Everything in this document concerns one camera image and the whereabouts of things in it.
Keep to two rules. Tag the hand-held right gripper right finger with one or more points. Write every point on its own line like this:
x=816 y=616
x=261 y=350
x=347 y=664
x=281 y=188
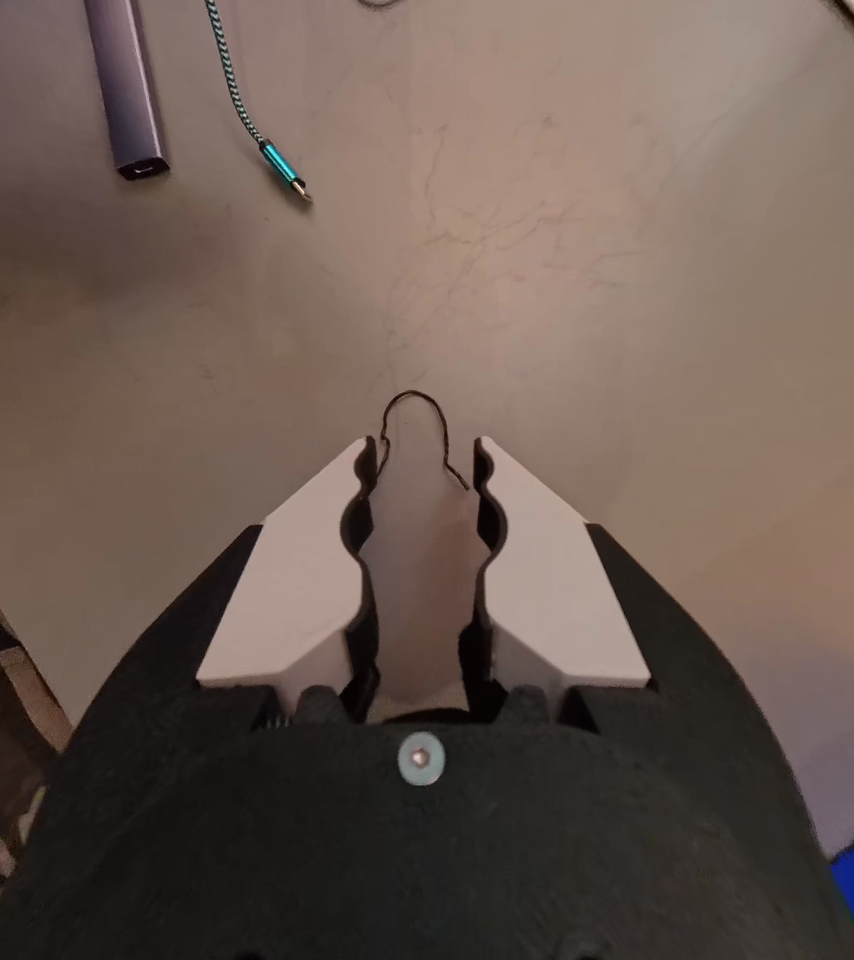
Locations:
x=569 y=600

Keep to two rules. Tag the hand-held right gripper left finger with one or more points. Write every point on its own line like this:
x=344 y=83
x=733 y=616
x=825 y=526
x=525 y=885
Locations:
x=284 y=600

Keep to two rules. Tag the black twist tie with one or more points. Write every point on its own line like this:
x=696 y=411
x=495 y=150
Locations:
x=406 y=394

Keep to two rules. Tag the grey usb hub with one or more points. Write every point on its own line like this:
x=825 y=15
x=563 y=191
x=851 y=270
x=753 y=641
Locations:
x=127 y=90

